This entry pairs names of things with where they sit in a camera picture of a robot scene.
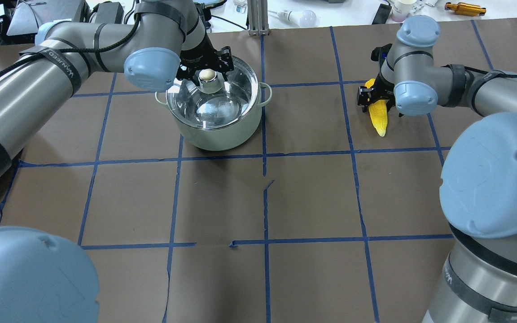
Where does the black smartphone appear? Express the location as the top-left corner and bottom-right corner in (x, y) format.
(371, 4), (392, 25)

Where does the glass pot lid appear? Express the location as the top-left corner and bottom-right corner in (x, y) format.
(165, 57), (260, 130)

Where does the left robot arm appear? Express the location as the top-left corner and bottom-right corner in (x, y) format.
(0, 0), (234, 323)

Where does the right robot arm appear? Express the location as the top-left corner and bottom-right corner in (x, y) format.
(358, 16), (517, 323)

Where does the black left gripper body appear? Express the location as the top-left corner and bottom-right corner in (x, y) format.
(177, 29), (234, 82)

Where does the yellow toy corn cob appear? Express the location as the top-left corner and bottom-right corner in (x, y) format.
(365, 94), (388, 137)

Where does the gold metal cylinder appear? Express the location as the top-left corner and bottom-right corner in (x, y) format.
(444, 2), (487, 17)

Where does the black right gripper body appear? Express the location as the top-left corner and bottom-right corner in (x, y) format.
(357, 44), (395, 113)

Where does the pale green cooking pot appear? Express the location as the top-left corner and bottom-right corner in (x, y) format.
(155, 57), (272, 151)

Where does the white plastic cup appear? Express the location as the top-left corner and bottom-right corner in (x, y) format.
(390, 0), (419, 23)

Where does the white light bulb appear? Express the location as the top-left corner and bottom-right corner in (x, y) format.
(267, 9), (318, 27)

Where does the aluminium frame post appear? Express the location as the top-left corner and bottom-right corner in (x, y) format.
(247, 0), (270, 35)

